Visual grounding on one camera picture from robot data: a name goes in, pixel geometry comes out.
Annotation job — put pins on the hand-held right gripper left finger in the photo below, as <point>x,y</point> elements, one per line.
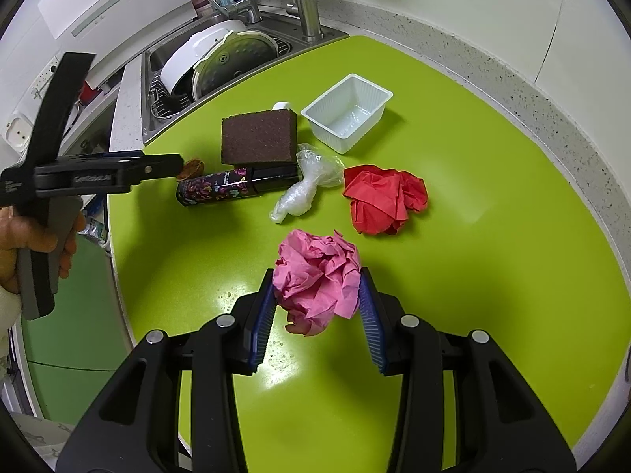
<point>263,325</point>

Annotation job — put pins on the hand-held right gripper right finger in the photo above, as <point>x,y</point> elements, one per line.
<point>369,325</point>

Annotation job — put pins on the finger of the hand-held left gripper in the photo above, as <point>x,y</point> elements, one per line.
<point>157,166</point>

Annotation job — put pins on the pink paper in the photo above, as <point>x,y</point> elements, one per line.
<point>315,276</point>

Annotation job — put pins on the white plastic tray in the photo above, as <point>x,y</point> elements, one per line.
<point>345,123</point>

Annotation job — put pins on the person's left hand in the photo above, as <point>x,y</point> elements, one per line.
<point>9,246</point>

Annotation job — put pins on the dark flower-print can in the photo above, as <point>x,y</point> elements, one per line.
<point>217,187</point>

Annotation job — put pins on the red cup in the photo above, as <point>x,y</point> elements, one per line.
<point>88,92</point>

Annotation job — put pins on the brown sponge block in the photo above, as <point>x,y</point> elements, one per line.
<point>259,133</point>

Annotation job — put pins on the steel kitchen sink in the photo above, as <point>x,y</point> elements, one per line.
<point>160,56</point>

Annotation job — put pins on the red crumpled paper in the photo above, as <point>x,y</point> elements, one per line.
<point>379,197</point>

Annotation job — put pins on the round cooker lid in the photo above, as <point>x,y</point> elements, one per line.
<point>231,56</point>

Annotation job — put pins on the clear plastic bag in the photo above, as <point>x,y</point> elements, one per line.
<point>300,192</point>

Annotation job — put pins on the green cabinet door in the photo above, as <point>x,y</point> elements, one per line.
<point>74,345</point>

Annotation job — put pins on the green counter mat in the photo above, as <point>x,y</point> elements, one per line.
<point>493,207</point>

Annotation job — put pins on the chrome tap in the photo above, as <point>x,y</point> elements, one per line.
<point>244,7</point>

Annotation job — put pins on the tall steel faucet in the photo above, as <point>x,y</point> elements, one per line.
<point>309,15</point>

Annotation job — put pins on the white wall socket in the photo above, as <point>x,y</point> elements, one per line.
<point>17,133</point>

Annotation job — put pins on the white wall appliance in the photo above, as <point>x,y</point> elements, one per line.
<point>108,0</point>

